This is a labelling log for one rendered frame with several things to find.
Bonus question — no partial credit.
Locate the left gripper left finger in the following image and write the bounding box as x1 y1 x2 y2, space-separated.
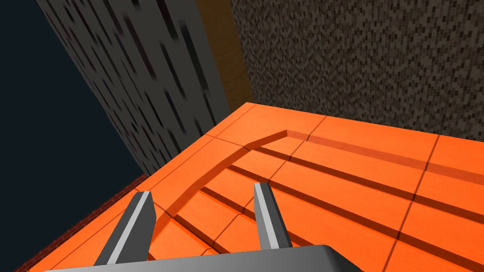
94 190 157 266

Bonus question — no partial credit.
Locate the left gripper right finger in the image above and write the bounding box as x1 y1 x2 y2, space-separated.
253 182 294 251

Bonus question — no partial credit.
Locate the orange cupboard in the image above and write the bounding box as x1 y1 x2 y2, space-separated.
27 102 484 272

